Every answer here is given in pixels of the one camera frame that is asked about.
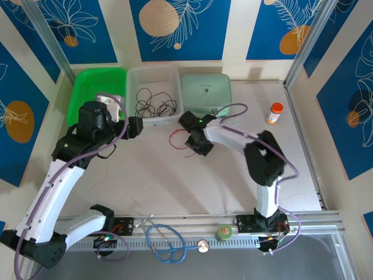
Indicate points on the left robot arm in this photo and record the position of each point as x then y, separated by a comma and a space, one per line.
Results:
55, 192

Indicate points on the pale green lidded box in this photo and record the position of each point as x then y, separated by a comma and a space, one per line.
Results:
204, 99

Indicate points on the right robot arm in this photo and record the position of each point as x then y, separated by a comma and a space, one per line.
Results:
227, 137

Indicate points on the white plastic basket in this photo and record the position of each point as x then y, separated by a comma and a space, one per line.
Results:
151, 78

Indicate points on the grey metal panel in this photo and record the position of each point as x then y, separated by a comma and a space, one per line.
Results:
233, 265

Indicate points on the aluminium frame post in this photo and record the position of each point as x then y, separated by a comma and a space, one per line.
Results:
47, 38
309, 38

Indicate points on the black controller board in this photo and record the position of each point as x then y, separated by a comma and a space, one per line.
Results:
271, 243
105, 242

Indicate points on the aluminium table rail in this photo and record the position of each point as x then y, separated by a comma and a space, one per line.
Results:
291, 102
189, 221

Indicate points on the blue stethoscope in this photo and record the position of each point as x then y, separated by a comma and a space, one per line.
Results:
202, 246

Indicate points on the orange pill bottle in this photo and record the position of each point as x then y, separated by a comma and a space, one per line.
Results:
274, 115

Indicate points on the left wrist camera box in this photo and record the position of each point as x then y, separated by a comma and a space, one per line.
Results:
112, 108

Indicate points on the blue floral wall panel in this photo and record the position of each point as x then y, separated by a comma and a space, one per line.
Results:
29, 87
262, 29
335, 43
335, 131
87, 43
204, 43
29, 35

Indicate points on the green plastic basket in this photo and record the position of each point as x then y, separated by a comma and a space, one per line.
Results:
87, 84

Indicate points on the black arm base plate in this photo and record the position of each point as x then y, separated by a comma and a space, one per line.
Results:
244, 223
125, 226

